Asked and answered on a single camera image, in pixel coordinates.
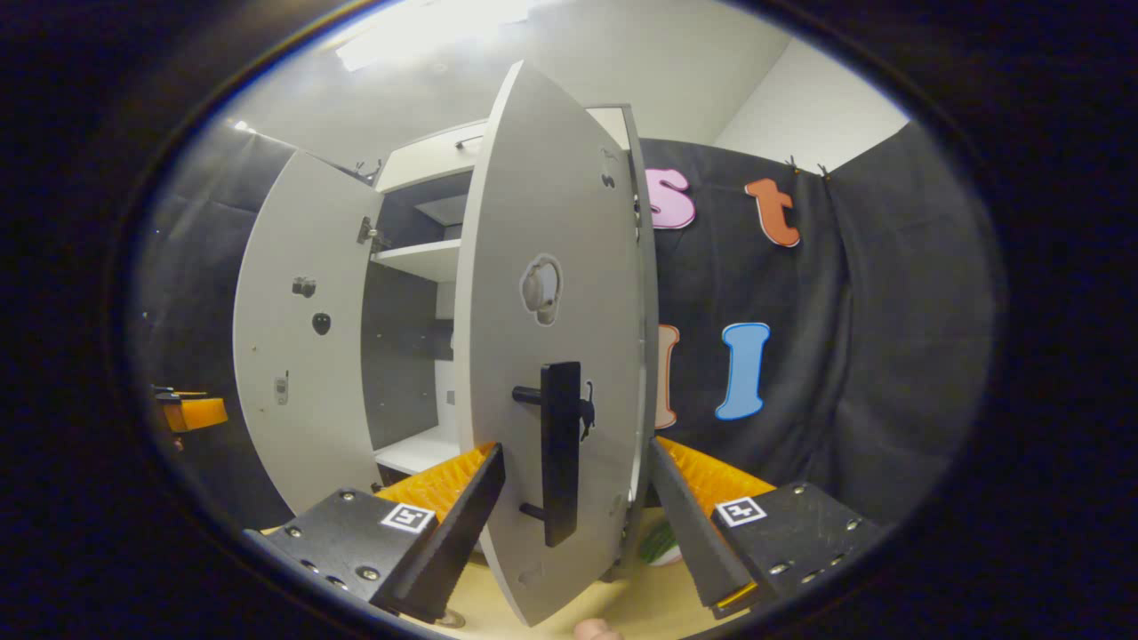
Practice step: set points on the toy watermelon slice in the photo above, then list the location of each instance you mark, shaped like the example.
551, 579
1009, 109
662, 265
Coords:
660, 544

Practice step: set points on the round coaster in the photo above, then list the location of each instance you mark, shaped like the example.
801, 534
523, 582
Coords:
450, 619

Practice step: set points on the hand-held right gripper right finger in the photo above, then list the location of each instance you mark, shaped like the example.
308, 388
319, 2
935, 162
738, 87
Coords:
689, 533

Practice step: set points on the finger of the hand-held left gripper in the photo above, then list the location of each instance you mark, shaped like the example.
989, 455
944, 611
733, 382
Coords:
203, 414

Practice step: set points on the white cabinet door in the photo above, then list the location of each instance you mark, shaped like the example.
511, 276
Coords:
533, 178
293, 231

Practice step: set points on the black backdrop cloth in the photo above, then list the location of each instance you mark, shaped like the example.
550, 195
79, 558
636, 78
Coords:
889, 356

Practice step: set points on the white cabinet shelf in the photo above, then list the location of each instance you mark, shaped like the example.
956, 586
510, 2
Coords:
427, 260

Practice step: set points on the white cabinet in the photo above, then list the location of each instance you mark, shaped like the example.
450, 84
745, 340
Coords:
400, 356

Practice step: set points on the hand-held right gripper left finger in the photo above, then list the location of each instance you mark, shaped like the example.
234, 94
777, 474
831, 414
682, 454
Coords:
449, 542

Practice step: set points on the metal door hinge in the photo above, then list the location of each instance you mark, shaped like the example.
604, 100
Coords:
371, 233

